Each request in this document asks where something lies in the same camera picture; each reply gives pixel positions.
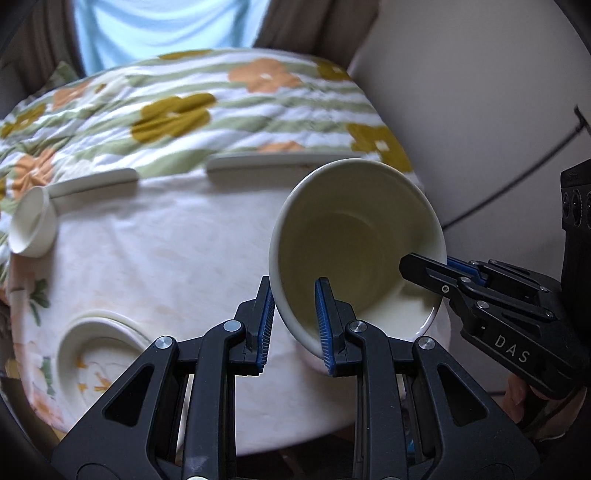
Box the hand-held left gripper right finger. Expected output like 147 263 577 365
315 277 541 480

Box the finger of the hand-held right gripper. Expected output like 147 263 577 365
399 253 555 324
447 257 561 305

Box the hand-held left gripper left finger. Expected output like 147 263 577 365
51 275 276 480

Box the white deep bowl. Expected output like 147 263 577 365
269 158 448 370

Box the person's right hand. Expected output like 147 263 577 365
505 374 585 441

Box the white duck print plate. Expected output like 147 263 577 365
58 311 151 418

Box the floral striped blanket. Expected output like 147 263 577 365
0 46 426 287

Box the brown curtain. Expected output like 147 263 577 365
252 0 382 65
0 0 86 100

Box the light blue cloth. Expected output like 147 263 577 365
73 0 269 77

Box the green striped pillow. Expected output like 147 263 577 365
44 61 86 95

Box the black cable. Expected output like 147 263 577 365
441 105 589 232

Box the short white table rail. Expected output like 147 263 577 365
46 167 139 199

